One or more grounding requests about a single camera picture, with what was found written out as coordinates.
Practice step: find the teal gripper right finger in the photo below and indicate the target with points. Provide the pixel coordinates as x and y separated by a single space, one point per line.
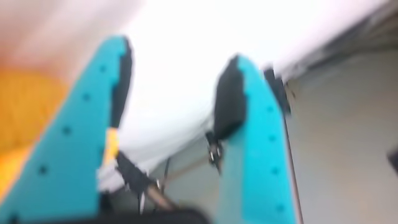
258 149

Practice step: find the orange honeycomb bowl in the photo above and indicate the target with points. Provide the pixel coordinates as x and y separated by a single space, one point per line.
25 109

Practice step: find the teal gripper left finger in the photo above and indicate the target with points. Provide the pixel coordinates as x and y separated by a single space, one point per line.
62 140

